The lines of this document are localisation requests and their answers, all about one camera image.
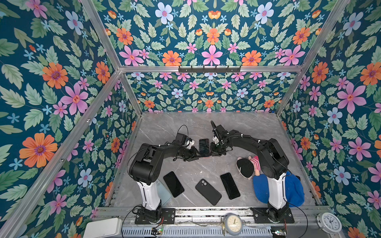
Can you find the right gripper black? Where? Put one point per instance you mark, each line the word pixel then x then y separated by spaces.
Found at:
pixel 213 151

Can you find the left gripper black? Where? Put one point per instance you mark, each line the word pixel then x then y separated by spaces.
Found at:
pixel 193 155

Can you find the black phone pink edge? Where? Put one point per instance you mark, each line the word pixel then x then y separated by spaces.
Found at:
pixel 204 148

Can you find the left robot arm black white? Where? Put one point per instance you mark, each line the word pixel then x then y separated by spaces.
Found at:
pixel 147 164

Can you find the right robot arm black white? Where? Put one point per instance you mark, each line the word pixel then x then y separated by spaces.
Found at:
pixel 273 161

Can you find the black phone lower left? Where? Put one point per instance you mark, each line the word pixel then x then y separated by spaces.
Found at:
pixel 173 184

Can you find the black phone lower right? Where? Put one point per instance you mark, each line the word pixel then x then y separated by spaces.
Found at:
pixel 230 186

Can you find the light blue phone case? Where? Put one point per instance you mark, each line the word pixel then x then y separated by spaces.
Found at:
pixel 163 193

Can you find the round beige clock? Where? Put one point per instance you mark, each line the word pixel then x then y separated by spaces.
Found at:
pixel 233 224

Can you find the blue cloth hat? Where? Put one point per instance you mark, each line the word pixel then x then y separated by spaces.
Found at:
pixel 293 189

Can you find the white box device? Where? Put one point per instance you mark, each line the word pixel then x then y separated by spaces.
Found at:
pixel 103 228

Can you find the white alarm clock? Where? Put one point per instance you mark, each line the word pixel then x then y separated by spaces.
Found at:
pixel 329 223

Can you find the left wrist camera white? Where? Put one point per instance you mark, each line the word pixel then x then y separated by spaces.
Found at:
pixel 189 144

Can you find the black phone case camera cutout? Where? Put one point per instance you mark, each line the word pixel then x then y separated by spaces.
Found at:
pixel 212 195

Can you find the aluminium front rail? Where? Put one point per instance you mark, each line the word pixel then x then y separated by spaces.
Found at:
pixel 211 212

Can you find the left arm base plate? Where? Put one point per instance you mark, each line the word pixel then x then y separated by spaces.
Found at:
pixel 159 216

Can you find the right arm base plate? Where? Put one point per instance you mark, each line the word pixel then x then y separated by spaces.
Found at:
pixel 265 215

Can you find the black hook rail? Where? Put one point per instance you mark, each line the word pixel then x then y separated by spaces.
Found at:
pixel 209 69

